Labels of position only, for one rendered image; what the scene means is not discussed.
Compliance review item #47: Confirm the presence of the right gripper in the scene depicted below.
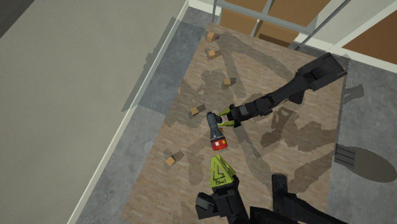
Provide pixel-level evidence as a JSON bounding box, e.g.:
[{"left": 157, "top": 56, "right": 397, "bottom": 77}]
[{"left": 217, "top": 104, "right": 241, "bottom": 128}]

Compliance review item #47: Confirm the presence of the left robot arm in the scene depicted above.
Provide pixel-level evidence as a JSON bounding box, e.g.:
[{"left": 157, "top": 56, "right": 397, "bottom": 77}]
[{"left": 195, "top": 174, "right": 348, "bottom": 224}]

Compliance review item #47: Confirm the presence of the small tan block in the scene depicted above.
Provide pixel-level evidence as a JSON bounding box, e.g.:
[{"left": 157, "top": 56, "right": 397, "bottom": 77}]
[
  {"left": 208, "top": 50, "right": 215, "bottom": 59},
  {"left": 165, "top": 156, "right": 176, "bottom": 166},
  {"left": 223, "top": 79, "right": 230, "bottom": 87},
  {"left": 207, "top": 32, "right": 214, "bottom": 42},
  {"left": 190, "top": 107, "right": 199, "bottom": 116}
]

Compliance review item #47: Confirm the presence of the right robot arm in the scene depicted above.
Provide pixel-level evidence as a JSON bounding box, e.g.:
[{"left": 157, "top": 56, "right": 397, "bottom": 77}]
[{"left": 235, "top": 52, "right": 347, "bottom": 122}]

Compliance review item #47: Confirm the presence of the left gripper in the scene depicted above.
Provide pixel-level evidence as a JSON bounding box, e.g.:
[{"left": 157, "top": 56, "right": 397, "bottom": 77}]
[{"left": 210, "top": 154, "right": 244, "bottom": 217}]

